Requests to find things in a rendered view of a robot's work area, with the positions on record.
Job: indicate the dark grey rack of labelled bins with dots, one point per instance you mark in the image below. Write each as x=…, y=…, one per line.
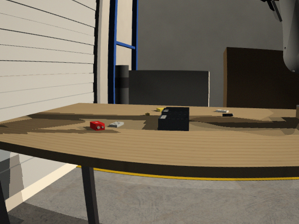
x=174, y=119

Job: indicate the red nine-volt battery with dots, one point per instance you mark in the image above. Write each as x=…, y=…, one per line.
x=97, y=125

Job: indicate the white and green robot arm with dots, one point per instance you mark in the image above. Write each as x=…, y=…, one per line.
x=290, y=22

